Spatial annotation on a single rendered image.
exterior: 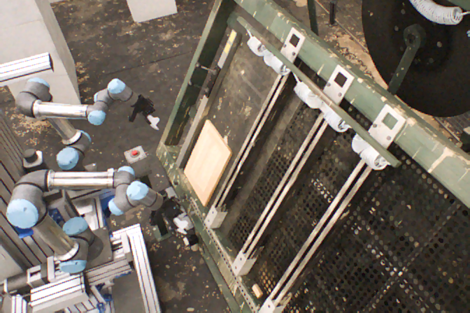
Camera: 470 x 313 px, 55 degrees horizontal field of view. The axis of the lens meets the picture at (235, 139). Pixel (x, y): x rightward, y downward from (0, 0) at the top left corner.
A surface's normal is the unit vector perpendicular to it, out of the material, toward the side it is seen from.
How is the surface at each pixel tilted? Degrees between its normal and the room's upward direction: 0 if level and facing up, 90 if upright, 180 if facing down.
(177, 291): 0
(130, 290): 0
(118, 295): 0
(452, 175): 58
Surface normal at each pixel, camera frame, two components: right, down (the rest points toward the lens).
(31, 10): 0.33, 0.65
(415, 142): -0.80, -0.04
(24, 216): 0.07, 0.61
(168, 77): -0.09, -0.70
